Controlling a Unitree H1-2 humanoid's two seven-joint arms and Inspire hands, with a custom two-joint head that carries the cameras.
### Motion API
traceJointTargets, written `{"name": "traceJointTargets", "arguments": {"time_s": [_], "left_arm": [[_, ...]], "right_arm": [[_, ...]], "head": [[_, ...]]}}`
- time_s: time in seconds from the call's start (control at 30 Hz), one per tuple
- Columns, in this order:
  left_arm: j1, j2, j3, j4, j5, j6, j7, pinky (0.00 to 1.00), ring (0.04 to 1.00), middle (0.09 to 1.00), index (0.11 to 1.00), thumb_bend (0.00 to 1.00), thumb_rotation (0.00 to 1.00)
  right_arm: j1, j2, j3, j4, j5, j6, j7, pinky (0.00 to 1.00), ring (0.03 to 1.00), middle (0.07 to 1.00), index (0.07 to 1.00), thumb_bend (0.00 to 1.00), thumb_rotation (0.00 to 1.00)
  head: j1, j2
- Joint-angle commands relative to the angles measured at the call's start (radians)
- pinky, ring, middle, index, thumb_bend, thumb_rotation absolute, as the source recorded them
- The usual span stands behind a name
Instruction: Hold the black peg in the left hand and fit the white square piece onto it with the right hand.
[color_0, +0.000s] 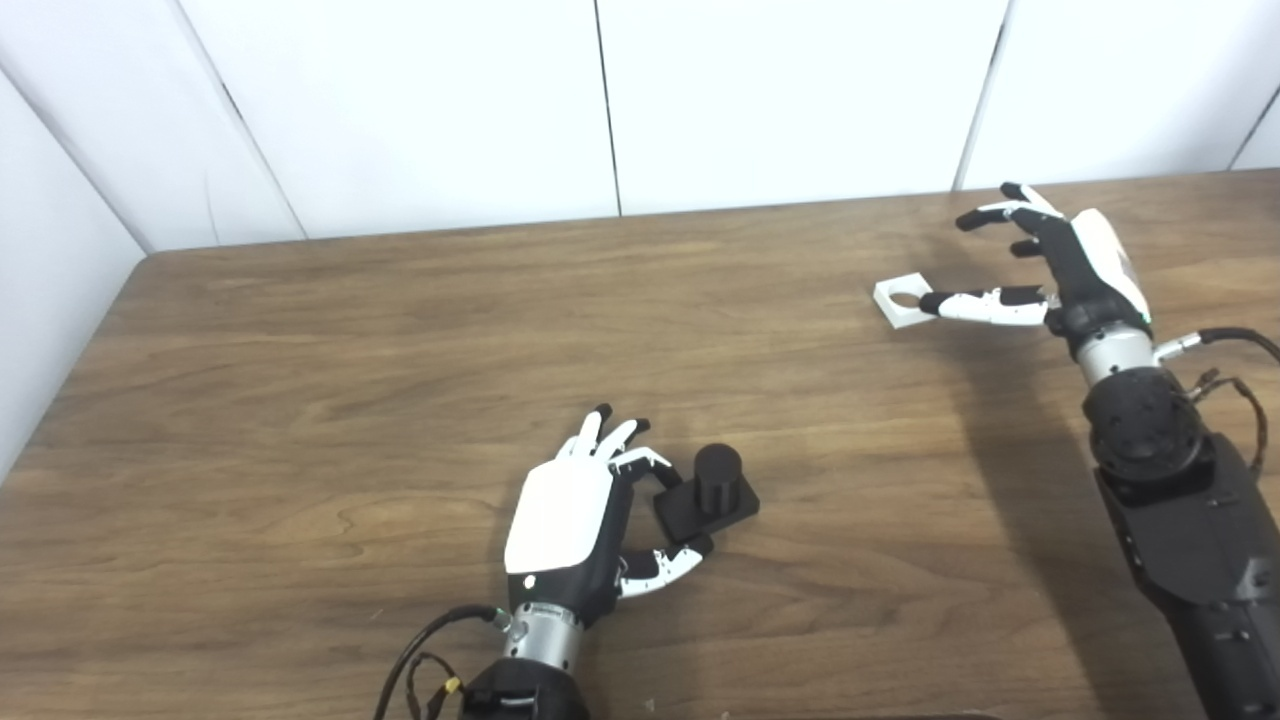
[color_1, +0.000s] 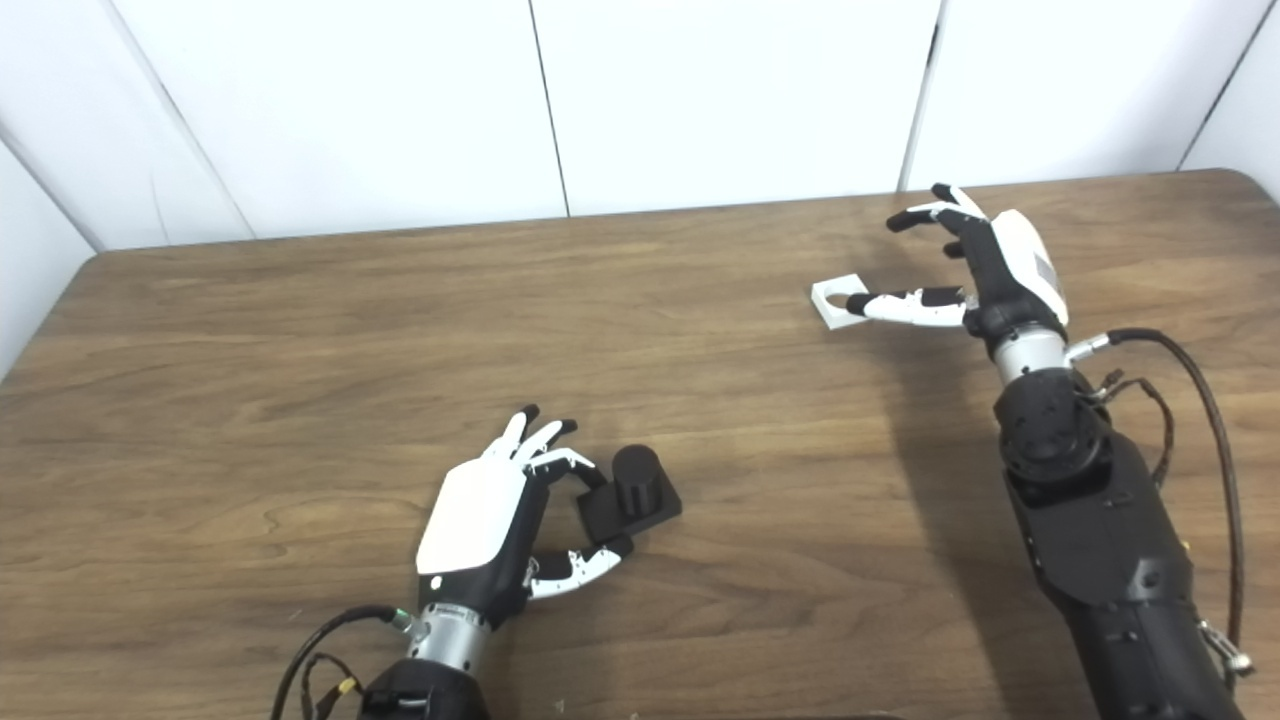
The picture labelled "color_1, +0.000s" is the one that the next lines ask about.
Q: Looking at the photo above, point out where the white and black left hand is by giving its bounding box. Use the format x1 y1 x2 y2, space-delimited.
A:
415 404 635 629

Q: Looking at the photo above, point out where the white and black right hand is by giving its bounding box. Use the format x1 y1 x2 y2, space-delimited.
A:
848 183 1071 346

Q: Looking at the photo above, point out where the black peg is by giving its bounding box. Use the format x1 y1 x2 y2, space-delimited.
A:
577 444 684 546

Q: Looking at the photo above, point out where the white square piece with hole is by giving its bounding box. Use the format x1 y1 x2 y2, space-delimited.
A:
811 273 881 331

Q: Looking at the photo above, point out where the thin right wire, yellow tag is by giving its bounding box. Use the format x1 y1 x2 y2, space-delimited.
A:
1090 370 1176 491

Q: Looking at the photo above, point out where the thin wire, yellow tag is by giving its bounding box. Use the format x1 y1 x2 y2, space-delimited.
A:
1090 370 1176 491
300 653 363 720

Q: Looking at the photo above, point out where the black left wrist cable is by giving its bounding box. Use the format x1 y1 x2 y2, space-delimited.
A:
270 604 413 720

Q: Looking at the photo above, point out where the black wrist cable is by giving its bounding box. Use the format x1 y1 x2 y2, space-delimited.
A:
270 604 413 720
1065 327 1246 651

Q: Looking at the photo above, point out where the thin left wire, yellow tag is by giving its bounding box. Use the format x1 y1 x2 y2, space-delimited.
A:
300 653 363 720

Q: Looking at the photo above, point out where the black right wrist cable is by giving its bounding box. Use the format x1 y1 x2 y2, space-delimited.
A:
1065 327 1246 651

